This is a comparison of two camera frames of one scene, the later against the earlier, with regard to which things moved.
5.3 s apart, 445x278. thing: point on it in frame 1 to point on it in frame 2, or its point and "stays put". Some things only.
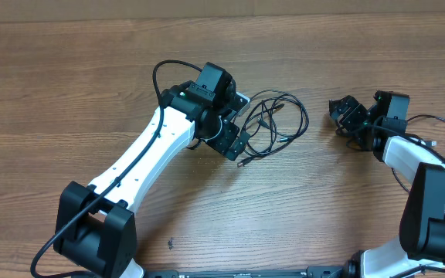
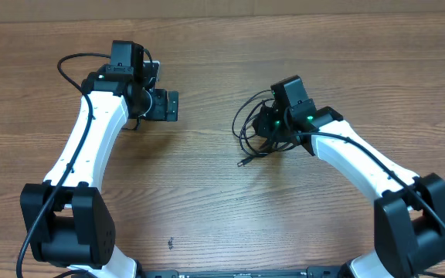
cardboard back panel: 45,11 stays put
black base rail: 310,272 stays put
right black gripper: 353,116 to 263,126
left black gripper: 224,145 to 162,112
